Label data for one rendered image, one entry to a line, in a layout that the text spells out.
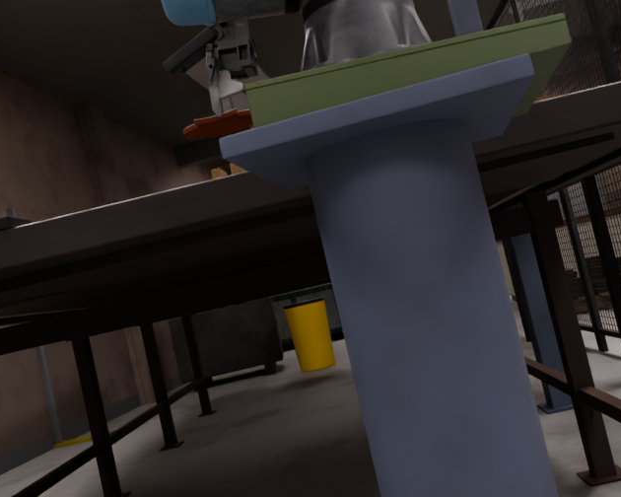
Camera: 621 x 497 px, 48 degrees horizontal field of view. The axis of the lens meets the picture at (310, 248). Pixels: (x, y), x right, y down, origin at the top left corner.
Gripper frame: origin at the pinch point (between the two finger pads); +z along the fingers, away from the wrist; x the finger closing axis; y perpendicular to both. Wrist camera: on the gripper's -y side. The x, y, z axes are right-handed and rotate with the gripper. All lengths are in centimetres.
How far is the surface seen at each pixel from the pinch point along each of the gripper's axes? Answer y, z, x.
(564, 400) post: 93, 94, 176
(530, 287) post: 86, 46, 176
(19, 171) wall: -254, -88, 404
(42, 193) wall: -250, -72, 432
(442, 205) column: 32, 26, -61
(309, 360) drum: -52, 102, 502
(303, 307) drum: -51, 53, 499
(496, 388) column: 34, 43, -60
